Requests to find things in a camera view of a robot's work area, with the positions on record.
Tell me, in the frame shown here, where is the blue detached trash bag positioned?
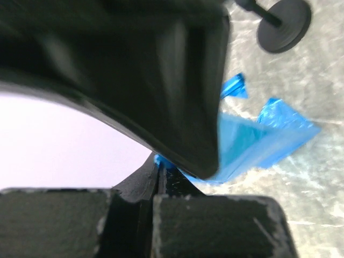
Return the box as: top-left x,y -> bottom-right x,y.
153,72 -> 323,184

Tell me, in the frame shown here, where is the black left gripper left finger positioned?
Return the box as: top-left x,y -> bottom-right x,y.
1,155 -> 158,257

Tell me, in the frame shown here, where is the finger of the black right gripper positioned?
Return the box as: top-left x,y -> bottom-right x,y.
1,1 -> 230,179

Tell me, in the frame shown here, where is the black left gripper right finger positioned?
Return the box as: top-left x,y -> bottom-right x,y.
153,167 -> 298,257

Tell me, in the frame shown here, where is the black right mic stand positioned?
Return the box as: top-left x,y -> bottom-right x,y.
235,0 -> 312,54

